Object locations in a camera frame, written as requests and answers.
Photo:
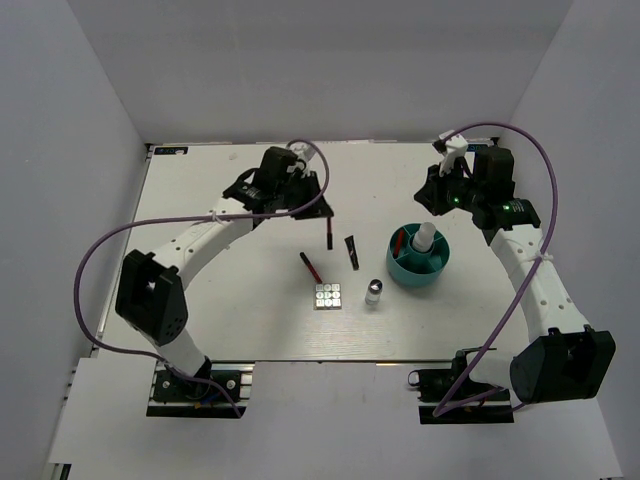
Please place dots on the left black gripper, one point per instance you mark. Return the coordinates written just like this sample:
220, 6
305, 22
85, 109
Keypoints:
322, 209

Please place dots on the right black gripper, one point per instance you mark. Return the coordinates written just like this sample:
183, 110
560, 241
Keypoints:
430, 195

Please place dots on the red lip gloss black cap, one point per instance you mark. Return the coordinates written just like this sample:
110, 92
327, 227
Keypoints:
329, 234

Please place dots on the white lotion bottle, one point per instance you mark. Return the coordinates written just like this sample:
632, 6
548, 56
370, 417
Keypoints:
423, 239

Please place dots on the black squeeze tube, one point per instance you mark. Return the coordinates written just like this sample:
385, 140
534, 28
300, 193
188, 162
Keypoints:
352, 252

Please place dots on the red lip gloss tube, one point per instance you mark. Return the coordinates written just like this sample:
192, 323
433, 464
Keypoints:
398, 245

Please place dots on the clear eyeshadow palette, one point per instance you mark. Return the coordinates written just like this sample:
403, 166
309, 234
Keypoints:
328, 296

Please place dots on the clear bottle black cap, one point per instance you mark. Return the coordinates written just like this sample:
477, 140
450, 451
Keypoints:
374, 291

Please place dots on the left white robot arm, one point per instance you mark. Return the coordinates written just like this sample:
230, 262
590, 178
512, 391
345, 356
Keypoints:
151, 295

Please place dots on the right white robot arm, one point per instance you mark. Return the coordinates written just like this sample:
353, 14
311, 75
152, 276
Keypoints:
566, 358

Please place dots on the teal round organizer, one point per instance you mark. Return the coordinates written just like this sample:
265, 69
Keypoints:
413, 269

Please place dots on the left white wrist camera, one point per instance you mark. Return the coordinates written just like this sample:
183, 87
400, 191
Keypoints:
304, 153

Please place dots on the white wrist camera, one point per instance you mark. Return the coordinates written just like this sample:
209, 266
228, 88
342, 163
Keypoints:
304, 153
451, 146

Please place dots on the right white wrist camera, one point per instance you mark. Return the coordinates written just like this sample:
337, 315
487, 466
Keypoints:
451, 146

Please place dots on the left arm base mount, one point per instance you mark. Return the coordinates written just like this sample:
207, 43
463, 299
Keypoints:
171, 397

